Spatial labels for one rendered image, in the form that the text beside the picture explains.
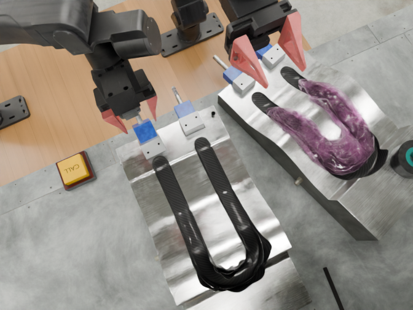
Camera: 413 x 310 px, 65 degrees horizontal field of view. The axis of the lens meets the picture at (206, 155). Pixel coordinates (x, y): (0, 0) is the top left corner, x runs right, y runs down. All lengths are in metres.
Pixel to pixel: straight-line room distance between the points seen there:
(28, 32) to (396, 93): 0.89
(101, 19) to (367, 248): 0.76
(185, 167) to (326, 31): 1.53
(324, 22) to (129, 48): 1.71
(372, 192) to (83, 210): 0.69
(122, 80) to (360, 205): 0.56
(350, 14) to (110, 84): 1.85
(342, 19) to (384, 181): 1.49
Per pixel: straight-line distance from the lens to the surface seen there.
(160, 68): 0.97
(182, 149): 0.77
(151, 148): 0.74
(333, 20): 2.17
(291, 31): 0.52
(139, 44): 0.53
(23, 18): 0.54
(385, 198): 0.82
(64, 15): 0.51
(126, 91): 0.51
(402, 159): 0.81
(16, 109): 1.04
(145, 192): 0.76
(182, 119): 0.76
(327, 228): 0.88
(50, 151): 0.96
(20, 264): 0.95
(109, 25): 0.54
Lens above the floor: 1.63
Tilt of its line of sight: 75 degrees down
